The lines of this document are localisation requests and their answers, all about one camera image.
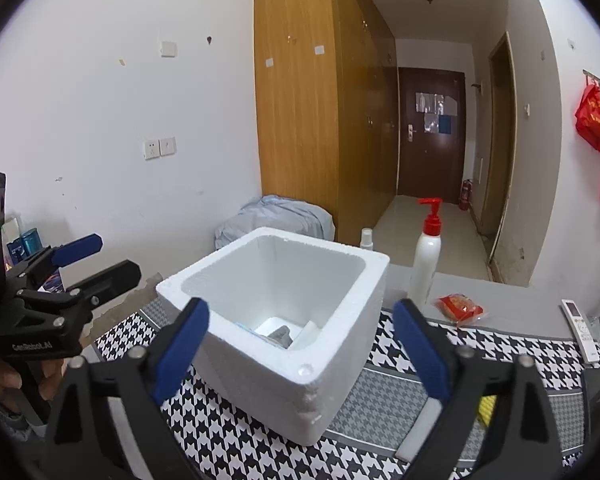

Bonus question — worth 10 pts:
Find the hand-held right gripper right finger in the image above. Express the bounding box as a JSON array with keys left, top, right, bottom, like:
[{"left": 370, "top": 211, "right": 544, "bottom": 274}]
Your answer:
[{"left": 391, "top": 298, "right": 565, "bottom": 480}]

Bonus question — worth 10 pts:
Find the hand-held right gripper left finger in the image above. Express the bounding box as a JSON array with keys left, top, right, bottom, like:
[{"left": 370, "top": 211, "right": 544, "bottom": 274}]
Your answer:
[{"left": 44, "top": 296, "right": 212, "bottom": 480}]

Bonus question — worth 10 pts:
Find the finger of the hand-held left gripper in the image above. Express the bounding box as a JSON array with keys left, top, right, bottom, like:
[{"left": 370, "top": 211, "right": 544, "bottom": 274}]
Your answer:
[
  {"left": 4, "top": 233, "right": 105, "bottom": 287},
  {"left": 16, "top": 258, "right": 143, "bottom": 329}
]

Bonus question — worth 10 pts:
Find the white foam box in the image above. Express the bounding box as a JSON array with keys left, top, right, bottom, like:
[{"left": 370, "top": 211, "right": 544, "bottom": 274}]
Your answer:
[{"left": 155, "top": 226, "right": 392, "bottom": 447}]

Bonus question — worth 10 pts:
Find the grey sock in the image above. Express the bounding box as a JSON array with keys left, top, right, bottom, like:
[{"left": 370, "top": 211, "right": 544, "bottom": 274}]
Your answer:
[{"left": 270, "top": 326, "right": 297, "bottom": 349}]

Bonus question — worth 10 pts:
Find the person's left forearm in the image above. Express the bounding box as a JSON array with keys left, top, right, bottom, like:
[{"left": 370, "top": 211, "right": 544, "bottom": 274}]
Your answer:
[{"left": 0, "top": 400, "right": 48, "bottom": 443}]

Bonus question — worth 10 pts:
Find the person's left hand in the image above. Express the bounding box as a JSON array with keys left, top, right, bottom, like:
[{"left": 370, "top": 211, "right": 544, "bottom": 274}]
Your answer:
[{"left": 0, "top": 356, "right": 66, "bottom": 411}]

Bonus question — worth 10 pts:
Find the red snack packet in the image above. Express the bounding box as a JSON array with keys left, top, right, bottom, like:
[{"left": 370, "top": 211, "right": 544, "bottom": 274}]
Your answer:
[{"left": 434, "top": 294, "right": 488, "bottom": 324}]

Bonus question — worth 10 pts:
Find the white pump bottle red cap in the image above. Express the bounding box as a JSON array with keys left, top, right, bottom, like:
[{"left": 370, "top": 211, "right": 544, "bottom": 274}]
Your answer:
[{"left": 409, "top": 197, "right": 443, "bottom": 306}]

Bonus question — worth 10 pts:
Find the houndstooth table cloth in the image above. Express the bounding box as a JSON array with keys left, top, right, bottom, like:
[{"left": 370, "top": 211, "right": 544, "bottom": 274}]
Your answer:
[{"left": 95, "top": 295, "right": 600, "bottom": 480}]

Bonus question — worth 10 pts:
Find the yellow sponge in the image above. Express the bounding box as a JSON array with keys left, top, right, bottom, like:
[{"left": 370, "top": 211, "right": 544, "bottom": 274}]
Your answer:
[{"left": 477, "top": 395, "right": 499, "bottom": 429}]

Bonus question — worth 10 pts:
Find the white remote control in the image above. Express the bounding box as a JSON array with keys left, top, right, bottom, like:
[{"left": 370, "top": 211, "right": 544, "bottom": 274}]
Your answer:
[{"left": 560, "top": 299, "right": 600, "bottom": 363}]

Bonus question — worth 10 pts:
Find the light blue bedding pile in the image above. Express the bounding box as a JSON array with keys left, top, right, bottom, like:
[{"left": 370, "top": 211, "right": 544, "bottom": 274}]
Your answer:
[{"left": 215, "top": 195, "right": 336, "bottom": 249}]

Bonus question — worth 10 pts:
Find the dark brown door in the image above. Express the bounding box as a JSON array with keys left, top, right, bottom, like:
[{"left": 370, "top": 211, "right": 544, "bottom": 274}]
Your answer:
[{"left": 396, "top": 66, "right": 467, "bottom": 206}]

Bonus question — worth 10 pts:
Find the wooden side door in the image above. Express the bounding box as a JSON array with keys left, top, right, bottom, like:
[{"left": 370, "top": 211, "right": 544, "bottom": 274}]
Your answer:
[{"left": 480, "top": 31, "right": 517, "bottom": 241}]

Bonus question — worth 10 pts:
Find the wooden wardrobe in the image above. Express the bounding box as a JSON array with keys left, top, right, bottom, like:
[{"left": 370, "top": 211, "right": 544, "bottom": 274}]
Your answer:
[{"left": 253, "top": 0, "right": 400, "bottom": 246}]

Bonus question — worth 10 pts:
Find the red hanging bag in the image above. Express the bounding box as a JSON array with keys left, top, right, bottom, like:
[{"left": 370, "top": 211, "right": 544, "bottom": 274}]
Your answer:
[{"left": 574, "top": 84, "right": 600, "bottom": 204}]

